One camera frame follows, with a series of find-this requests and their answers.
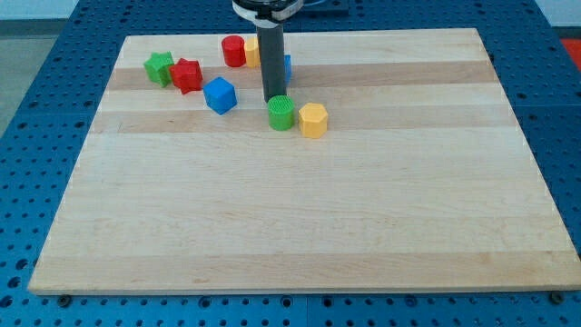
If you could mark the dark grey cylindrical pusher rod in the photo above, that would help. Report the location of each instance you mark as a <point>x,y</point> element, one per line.
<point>273,71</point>

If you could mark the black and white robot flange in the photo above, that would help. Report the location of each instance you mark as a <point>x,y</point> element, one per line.
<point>266,13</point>

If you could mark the yellow heart block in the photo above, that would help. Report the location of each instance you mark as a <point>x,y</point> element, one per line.
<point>252,52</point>

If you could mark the blue triangle block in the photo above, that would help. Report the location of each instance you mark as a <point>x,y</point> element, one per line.
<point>288,68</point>

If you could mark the yellow hexagon block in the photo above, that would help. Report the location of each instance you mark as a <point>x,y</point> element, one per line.
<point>313,120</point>

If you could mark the red cylinder block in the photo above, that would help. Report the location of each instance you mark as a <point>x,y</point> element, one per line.
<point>233,51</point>

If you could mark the green cylinder block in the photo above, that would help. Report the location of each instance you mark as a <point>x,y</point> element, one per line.
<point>281,112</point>

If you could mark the blue cube block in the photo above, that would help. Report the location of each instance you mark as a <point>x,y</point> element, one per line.
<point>220,95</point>

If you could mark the red star block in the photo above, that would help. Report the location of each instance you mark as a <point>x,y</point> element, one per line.
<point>186,75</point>

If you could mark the green star block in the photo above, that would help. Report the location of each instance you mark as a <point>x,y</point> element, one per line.
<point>157,68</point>

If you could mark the wooden board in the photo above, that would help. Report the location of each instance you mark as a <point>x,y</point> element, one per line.
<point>423,182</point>

